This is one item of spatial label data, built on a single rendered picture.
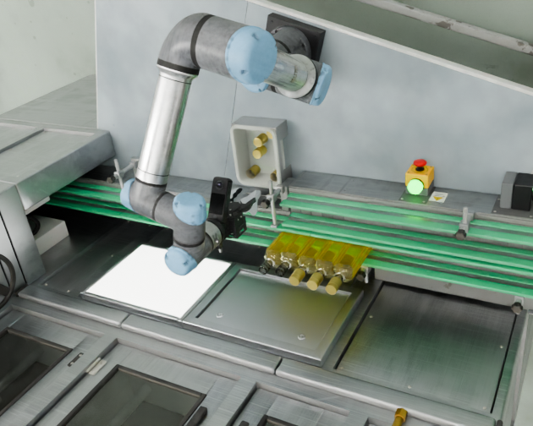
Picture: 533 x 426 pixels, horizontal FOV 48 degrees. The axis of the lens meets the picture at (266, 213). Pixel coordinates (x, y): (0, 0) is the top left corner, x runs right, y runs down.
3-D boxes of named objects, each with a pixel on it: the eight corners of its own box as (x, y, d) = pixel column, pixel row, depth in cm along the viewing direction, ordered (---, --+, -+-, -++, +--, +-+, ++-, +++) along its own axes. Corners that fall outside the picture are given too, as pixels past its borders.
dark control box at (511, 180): (503, 194, 176) (499, 207, 170) (506, 170, 172) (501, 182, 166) (534, 198, 173) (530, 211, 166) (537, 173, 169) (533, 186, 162)
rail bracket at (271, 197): (281, 215, 203) (263, 233, 194) (276, 171, 195) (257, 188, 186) (288, 216, 202) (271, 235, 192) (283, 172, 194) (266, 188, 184)
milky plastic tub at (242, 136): (249, 173, 218) (237, 184, 211) (241, 115, 207) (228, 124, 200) (292, 179, 210) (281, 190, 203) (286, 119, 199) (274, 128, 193)
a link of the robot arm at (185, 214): (153, 195, 135) (154, 233, 141) (194, 213, 131) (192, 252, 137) (174, 180, 140) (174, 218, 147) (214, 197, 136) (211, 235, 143)
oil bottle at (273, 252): (292, 234, 205) (262, 268, 189) (290, 220, 203) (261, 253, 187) (307, 237, 203) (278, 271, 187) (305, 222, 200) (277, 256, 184)
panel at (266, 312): (142, 248, 232) (81, 299, 206) (140, 241, 230) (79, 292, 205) (364, 297, 190) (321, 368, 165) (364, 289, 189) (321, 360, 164)
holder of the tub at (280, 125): (252, 186, 221) (241, 195, 215) (242, 115, 207) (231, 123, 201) (293, 192, 213) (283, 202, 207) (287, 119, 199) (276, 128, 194)
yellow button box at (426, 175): (411, 182, 189) (404, 193, 183) (412, 161, 185) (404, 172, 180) (434, 185, 186) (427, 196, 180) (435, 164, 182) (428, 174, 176)
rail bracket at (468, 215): (463, 215, 172) (452, 239, 162) (464, 193, 168) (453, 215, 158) (477, 217, 170) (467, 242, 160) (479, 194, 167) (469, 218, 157)
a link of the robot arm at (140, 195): (156, -3, 128) (109, 210, 141) (198, 9, 124) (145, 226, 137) (185, 7, 138) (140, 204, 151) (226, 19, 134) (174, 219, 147)
